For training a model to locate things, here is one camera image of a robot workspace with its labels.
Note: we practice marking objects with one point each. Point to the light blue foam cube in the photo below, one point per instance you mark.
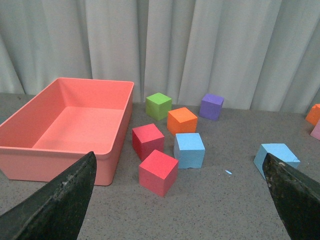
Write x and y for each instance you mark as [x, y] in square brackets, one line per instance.
[189, 150]
[279, 150]

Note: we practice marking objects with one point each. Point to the grey pleated curtain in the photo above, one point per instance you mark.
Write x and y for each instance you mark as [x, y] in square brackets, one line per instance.
[257, 54]

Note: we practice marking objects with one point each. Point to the green foam cube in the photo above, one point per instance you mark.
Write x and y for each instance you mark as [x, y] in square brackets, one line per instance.
[157, 106]

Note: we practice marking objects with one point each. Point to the orange foam cube left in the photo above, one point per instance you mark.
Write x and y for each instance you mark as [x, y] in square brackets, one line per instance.
[181, 120]

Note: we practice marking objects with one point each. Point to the salmon pink plastic bin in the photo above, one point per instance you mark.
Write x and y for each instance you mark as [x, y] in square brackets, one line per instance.
[68, 119]

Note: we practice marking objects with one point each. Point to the red foam cube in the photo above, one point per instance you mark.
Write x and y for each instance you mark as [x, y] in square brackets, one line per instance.
[158, 172]
[146, 139]

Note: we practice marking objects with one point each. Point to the red foam cube rear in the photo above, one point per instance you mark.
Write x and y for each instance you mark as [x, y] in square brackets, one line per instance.
[146, 139]

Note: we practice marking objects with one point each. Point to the orange foam cube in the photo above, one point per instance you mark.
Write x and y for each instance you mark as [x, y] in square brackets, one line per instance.
[314, 115]
[181, 120]

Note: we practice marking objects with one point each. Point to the purple foam cube back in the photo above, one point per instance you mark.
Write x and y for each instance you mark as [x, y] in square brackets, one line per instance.
[211, 106]

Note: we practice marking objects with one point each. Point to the red foam cube front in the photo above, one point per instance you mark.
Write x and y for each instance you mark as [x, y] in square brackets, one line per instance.
[158, 172]

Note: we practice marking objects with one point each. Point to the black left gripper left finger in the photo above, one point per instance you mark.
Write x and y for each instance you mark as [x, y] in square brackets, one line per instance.
[57, 210]

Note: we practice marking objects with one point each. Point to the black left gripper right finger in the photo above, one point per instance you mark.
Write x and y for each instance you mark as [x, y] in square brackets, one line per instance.
[296, 198]

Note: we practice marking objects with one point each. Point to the pink foam cube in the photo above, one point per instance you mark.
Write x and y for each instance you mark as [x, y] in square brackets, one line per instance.
[315, 133]

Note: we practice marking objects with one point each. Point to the orange foam cube right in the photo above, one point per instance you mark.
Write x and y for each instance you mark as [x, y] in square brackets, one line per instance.
[314, 115]

